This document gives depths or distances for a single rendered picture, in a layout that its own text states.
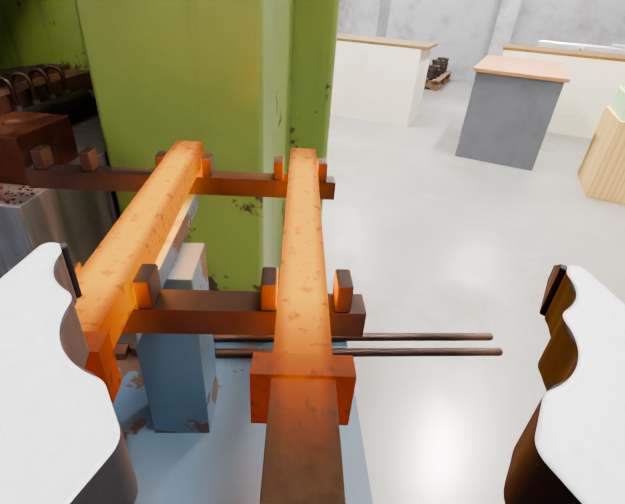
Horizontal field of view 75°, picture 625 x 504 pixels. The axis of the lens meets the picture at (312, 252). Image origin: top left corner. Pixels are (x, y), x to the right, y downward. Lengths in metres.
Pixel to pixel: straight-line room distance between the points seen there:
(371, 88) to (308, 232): 4.60
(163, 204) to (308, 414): 0.22
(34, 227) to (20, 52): 0.64
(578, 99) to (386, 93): 2.14
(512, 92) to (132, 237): 3.76
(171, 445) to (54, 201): 0.36
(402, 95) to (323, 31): 3.77
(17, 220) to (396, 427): 1.19
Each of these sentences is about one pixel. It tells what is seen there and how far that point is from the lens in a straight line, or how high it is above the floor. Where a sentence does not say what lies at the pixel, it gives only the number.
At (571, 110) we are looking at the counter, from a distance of 5.65.
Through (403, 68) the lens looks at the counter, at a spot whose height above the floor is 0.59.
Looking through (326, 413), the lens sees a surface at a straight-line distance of 0.17.
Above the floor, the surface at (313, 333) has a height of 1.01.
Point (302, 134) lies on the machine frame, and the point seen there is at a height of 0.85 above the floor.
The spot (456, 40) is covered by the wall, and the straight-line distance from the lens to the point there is 8.94.
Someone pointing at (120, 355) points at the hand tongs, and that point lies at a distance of 0.59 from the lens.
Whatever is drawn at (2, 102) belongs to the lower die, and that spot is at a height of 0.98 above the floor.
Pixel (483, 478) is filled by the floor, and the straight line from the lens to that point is 1.44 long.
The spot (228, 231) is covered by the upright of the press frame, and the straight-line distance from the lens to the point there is 0.74.
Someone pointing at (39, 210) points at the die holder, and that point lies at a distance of 0.64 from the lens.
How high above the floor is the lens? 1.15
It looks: 32 degrees down
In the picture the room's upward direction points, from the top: 4 degrees clockwise
